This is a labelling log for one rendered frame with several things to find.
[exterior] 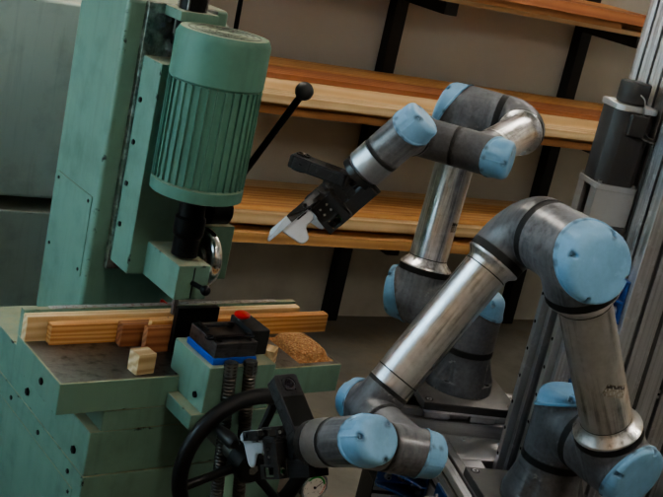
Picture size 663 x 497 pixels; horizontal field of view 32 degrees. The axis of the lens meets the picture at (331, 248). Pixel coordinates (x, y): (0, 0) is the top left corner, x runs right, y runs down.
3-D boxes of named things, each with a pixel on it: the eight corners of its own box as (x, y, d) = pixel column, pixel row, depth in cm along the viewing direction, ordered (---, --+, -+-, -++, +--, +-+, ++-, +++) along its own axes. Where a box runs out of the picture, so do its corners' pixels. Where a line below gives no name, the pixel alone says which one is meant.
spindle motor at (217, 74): (175, 208, 205) (205, 36, 197) (132, 178, 219) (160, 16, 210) (257, 210, 216) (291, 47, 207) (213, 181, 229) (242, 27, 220)
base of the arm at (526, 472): (560, 483, 220) (575, 437, 217) (594, 527, 206) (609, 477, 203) (488, 476, 216) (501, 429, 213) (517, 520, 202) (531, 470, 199)
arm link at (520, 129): (551, 157, 251) (497, 195, 207) (503, 143, 255) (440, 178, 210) (564, 106, 248) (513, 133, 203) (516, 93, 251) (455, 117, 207)
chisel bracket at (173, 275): (172, 308, 217) (179, 265, 215) (139, 280, 228) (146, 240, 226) (205, 307, 222) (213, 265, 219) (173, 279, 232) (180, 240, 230)
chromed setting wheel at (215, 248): (206, 295, 236) (217, 239, 232) (179, 273, 245) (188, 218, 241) (219, 295, 237) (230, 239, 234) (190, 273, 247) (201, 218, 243)
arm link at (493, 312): (486, 360, 246) (502, 302, 243) (428, 340, 250) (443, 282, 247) (499, 345, 257) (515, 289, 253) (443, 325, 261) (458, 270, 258)
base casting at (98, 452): (80, 477, 205) (88, 432, 203) (-24, 344, 249) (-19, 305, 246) (288, 452, 232) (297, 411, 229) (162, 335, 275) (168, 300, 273)
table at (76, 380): (74, 442, 190) (80, 409, 189) (11, 364, 213) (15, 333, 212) (363, 412, 226) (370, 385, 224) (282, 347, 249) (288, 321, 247)
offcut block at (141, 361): (135, 376, 206) (139, 355, 204) (126, 368, 208) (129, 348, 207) (153, 373, 208) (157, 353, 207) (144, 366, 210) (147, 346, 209)
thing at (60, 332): (48, 345, 210) (51, 325, 209) (44, 340, 212) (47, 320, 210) (325, 331, 247) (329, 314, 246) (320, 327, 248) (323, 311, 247)
